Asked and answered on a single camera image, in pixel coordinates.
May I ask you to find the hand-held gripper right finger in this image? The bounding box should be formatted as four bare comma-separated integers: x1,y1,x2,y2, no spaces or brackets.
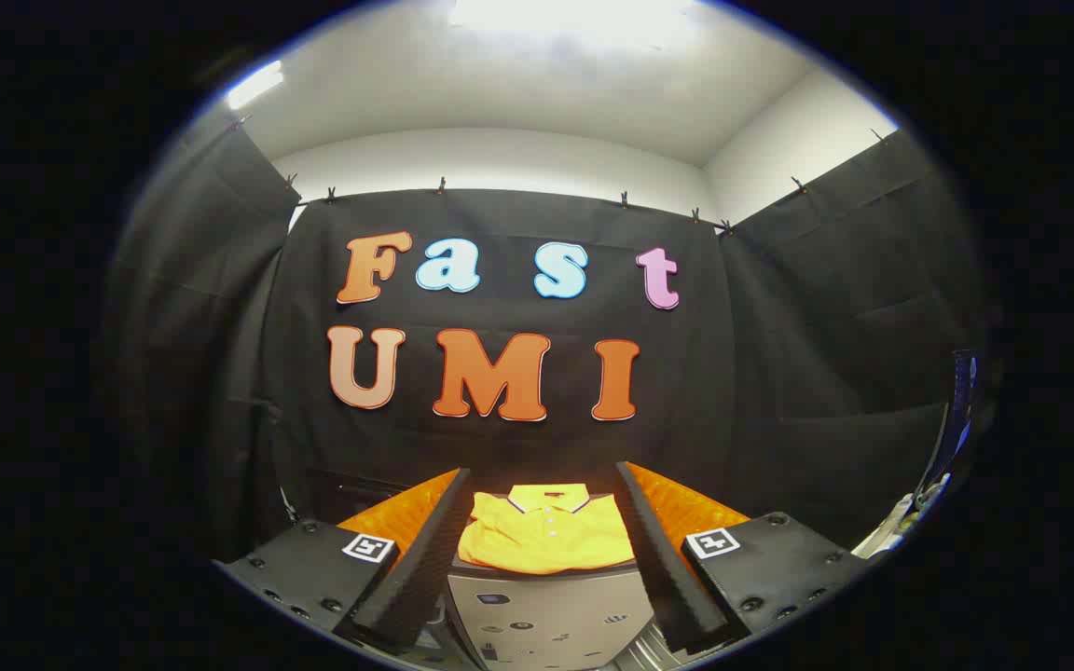
613,459,871,657

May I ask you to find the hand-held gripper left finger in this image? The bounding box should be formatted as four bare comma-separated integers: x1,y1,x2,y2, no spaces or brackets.
213,466,475,653

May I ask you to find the yellow polo shirt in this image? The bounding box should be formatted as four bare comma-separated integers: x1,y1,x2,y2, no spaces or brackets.
458,483,639,575

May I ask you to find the ceiling light panel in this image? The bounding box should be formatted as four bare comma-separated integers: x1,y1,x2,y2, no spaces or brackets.
448,0,696,43
225,61,286,111

